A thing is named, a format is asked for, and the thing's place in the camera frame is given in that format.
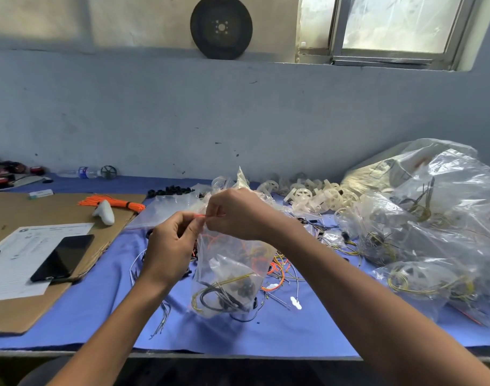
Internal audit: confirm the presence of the person's left hand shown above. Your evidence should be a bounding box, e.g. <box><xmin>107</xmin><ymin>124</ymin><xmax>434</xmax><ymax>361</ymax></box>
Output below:
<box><xmin>139</xmin><ymin>210</ymin><xmax>208</xmax><ymax>292</ymax></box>

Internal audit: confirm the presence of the person's right hand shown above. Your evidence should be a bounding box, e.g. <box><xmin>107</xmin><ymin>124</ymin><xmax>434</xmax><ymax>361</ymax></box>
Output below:
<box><xmin>204</xmin><ymin>187</ymin><xmax>300</xmax><ymax>248</ymax></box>

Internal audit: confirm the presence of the heap of plastic bags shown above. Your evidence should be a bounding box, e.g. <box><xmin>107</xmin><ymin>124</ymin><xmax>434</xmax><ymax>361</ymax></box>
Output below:
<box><xmin>209</xmin><ymin>165</ymin><xmax>256</xmax><ymax>198</ymax></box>

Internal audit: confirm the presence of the stack of plastic bags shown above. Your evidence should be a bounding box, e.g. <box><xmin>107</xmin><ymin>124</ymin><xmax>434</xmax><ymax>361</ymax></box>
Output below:
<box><xmin>124</xmin><ymin>191</ymin><xmax>211</xmax><ymax>232</ymax></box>

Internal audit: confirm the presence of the pile of black plastic rings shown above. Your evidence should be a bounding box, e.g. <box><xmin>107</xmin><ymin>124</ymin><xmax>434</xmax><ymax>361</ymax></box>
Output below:
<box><xmin>142</xmin><ymin>184</ymin><xmax>199</xmax><ymax>284</ymax></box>

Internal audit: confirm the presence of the grey wire bundle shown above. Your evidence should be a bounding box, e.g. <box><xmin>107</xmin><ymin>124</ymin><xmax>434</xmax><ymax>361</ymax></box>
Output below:
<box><xmin>130</xmin><ymin>247</ymin><xmax>172</xmax><ymax>342</ymax></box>

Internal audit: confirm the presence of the clear zip plastic bag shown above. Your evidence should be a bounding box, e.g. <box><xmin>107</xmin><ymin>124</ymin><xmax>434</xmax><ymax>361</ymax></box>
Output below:
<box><xmin>189</xmin><ymin>213</ymin><xmax>280</xmax><ymax>324</ymax></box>

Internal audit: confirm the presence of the pile of white plastic wheels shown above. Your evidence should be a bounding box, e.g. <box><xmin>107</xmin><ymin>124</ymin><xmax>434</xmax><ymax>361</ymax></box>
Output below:
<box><xmin>255</xmin><ymin>171</ymin><xmax>360</xmax><ymax>216</ymax></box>

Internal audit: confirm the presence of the orange wire loop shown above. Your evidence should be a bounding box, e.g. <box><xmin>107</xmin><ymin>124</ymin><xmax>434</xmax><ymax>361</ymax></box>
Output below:
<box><xmin>259</xmin><ymin>251</ymin><xmax>289</xmax><ymax>294</ymax></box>

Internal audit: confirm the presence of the pile of grey white wires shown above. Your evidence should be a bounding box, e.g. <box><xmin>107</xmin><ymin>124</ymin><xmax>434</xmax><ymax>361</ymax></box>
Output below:
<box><xmin>303</xmin><ymin>215</ymin><xmax>368</xmax><ymax>259</ymax></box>

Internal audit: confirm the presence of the pile of large plastic bags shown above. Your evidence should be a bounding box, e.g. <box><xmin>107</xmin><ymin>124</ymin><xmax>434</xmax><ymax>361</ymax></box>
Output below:
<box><xmin>340</xmin><ymin>138</ymin><xmax>490</xmax><ymax>328</ymax></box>

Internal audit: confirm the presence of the person's left forearm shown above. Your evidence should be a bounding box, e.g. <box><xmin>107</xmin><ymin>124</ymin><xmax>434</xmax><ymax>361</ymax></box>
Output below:
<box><xmin>47</xmin><ymin>273</ymin><xmax>179</xmax><ymax>386</ymax></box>

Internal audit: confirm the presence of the person's right forearm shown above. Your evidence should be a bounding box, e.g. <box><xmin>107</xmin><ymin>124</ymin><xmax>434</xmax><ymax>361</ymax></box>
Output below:
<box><xmin>275</xmin><ymin>223</ymin><xmax>490</xmax><ymax>386</ymax></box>

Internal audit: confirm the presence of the orange tie bundle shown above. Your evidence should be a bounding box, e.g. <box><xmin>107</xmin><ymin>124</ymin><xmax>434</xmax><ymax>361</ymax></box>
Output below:
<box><xmin>76</xmin><ymin>194</ymin><xmax>148</xmax><ymax>216</ymax></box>

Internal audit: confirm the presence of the white handheld device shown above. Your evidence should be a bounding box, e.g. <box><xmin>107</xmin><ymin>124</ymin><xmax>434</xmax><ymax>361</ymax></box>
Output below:
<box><xmin>93</xmin><ymin>198</ymin><xmax>117</xmax><ymax>227</ymax></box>

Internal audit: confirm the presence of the black smartphone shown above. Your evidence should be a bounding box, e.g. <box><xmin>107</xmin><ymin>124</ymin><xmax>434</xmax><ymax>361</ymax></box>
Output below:
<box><xmin>29</xmin><ymin>233</ymin><xmax>96</xmax><ymax>285</ymax></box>

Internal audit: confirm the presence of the clear plastic water bottle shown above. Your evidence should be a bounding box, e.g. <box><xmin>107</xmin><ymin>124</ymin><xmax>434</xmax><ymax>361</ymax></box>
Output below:
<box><xmin>57</xmin><ymin>165</ymin><xmax>98</xmax><ymax>181</ymax></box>

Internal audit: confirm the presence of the brown cardboard sheet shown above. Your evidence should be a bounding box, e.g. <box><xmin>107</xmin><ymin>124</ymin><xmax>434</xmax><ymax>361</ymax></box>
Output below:
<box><xmin>0</xmin><ymin>191</ymin><xmax>148</xmax><ymax>336</ymax></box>

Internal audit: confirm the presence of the white paper sheet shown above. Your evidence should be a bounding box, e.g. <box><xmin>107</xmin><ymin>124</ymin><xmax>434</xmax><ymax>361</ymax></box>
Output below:
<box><xmin>0</xmin><ymin>221</ymin><xmax>95</xmax><ymax>304</ymax></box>

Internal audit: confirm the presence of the black round object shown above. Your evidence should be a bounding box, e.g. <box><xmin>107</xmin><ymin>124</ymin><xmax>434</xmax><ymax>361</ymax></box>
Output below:
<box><xmin>189</xmin><ymin>0</ymin><xmax>255</xmax><ymax>61</ymax></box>

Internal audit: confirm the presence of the window frame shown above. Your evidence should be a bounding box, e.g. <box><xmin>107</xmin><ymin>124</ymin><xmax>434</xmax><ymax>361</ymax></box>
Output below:
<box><xmin>295</xmin><ymin>0</ymin><xmax>481</xmax><ymax>72</ymax></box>

